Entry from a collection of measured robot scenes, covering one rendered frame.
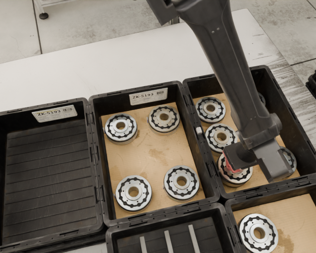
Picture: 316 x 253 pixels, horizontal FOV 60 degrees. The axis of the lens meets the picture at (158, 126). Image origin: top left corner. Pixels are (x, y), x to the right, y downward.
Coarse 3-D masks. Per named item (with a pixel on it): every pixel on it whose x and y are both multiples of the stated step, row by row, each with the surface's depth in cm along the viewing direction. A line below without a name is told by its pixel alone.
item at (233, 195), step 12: (276, 84) 88; (192, 108) 83; (288, 108) 83; (300, 132) 79; (204, 144) 77; (312, 156) 76; (216, 168) 74; (216, 180) 72; (288, 180) 72; (300, 180) 72; (240, 192) 70; (252, 192) 71
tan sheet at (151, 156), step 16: (128, 112) 94; (144, 112) 94; (144, 128) 91; (112, 144) 88; (128, 144) 88; (144, 144) 88; (160, 144) 88; (176, 144) 88; (112, 160) 85; (128, 160) 86; (144, 160) 86; (160, 160) 86; (176, 160) 86; (192, 160) 86; (112, 176) 83; (144, 176) 83; (160, 176) 83; (112, 192) 80; (160, 192) 81; (160, 208) 78
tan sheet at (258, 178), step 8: (216, 96) 98; (224, 96) 98; (224, 104) 96; (224, 120) 93; (232, 120) 93; (232, 128) 91; (280, 144) 88; (216, 160) 86; (256, 168) 84; (256, 176) 83; (264, 176) 83; (296, 176) 83; (224, 184) 82; (248, 184) 82; (256, 184) 82; (264, 184) 82
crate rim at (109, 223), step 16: (176, 80) 88; (96, 96) 85; (96, 128) 80; (192, 128) 80; (96, 144) 77; (96, 160) 75; (208, 160) 75; (208, 176) 73; (176, 208) 68; (112, 224) 66
